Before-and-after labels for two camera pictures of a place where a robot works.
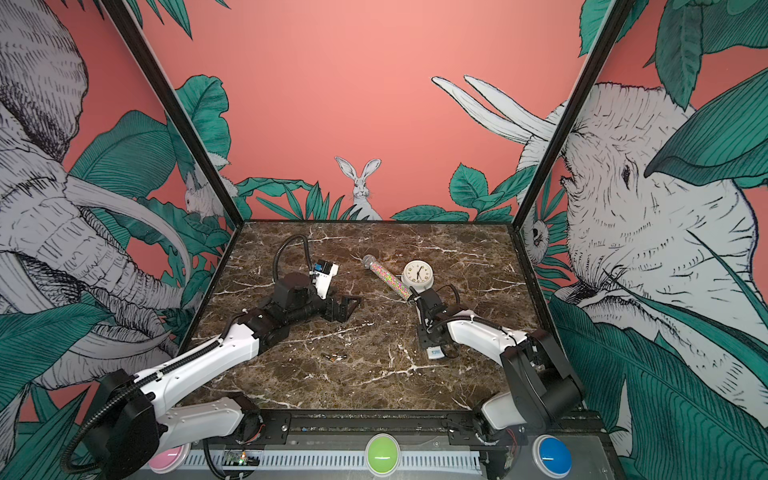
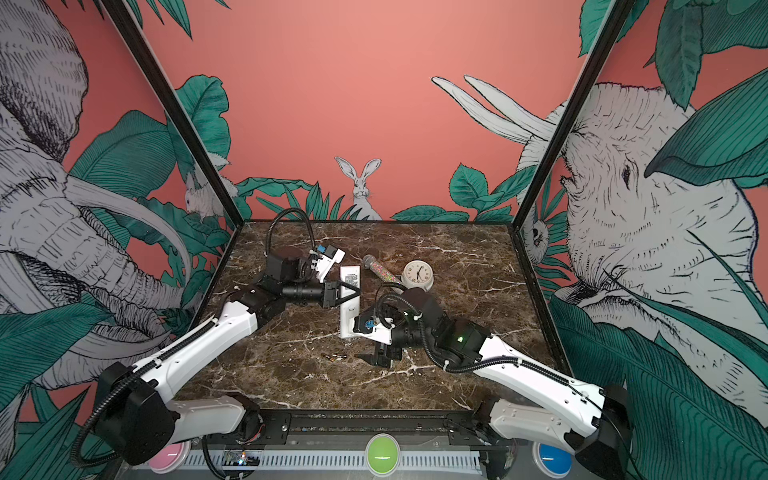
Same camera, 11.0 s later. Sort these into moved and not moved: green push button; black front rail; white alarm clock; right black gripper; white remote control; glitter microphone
Moved: right black gripper; white remote control
Not moved: green push button; white alarm clock; glitter microphone; black front rail
